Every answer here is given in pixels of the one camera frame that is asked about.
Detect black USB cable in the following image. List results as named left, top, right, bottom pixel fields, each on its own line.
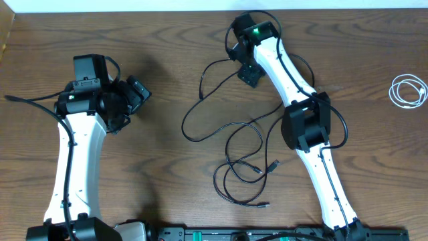
left=222, top=100, right=285, bottom=184

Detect white USB cable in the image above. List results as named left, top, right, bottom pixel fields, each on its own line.
left=388, top=74, right=428, bottom=110

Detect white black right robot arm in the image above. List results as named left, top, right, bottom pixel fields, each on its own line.
left=227, top=11, right=370, bottom=240

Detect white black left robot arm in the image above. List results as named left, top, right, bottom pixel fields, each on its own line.
left=26, top=54, right=151, bottom=240

